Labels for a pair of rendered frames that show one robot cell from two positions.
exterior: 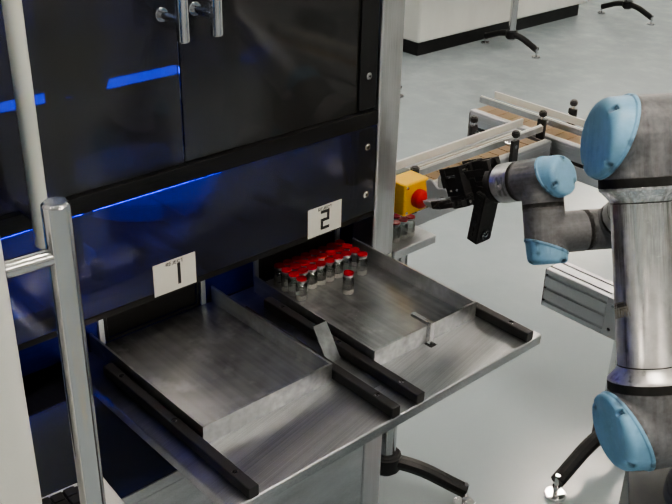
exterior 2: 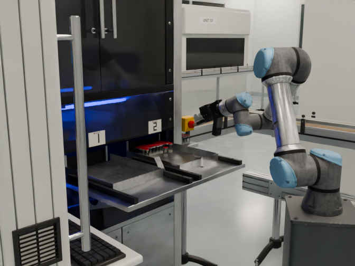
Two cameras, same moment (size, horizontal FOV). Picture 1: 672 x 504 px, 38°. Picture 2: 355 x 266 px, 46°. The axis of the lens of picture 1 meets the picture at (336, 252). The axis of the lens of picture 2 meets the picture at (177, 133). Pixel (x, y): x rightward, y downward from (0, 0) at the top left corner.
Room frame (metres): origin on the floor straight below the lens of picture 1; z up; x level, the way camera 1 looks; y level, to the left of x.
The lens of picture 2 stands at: (-0.31, 0.08, 1.43)
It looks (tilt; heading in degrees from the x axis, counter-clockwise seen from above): 13 degrees down; 355
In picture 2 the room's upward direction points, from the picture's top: straight up
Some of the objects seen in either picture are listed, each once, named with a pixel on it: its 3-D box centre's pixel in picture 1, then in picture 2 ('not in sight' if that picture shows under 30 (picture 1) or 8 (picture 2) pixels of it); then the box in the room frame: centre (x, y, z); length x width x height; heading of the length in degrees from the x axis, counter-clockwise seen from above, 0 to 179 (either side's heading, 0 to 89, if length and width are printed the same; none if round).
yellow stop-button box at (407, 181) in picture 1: (404, 192); (185, 123); (1.86, -0.14, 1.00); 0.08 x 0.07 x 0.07; 43
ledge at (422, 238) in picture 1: (392, 236); (180, 144); (1.90, -0.12, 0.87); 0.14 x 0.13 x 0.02; 43
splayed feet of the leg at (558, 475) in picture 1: (604, 442); (274, 248); (2.20, -0.78, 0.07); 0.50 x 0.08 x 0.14; 133
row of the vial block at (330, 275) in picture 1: (324, 271); (155, 149); (1.67, 0.02, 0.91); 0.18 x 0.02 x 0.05; 132
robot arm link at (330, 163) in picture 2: not in sight; (323, 167); (1.16, -0.59, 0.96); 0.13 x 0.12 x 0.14; 102
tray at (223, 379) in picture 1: (208, 356); (111, 170); (1.37, 0.21, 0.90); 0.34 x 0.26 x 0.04; 43
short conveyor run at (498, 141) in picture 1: (444, 170); (198, 125); (2.15, -0.26, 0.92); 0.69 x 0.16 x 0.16; 133
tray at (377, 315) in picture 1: (362, 296); (171, 155); (1.58, -0.05, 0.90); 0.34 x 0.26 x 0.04; 42
